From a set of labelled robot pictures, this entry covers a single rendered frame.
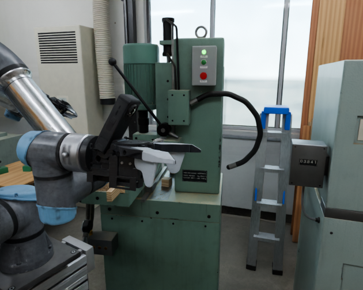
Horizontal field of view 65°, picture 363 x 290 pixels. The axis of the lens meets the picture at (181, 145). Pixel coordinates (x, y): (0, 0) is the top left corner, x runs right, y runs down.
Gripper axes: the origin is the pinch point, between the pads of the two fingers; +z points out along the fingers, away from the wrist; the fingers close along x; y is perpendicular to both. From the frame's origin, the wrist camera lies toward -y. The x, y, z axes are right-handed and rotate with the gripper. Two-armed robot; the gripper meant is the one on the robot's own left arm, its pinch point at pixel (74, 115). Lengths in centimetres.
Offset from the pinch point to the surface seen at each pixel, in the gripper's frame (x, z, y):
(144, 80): 38, -1, 41
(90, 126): -21, 67, -97
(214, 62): 59, 5, 68
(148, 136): 16, 17, 45
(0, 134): -89, 28, -177
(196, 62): 55, 1, 63
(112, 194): -7, -7, 76
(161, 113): 29, 12, 50
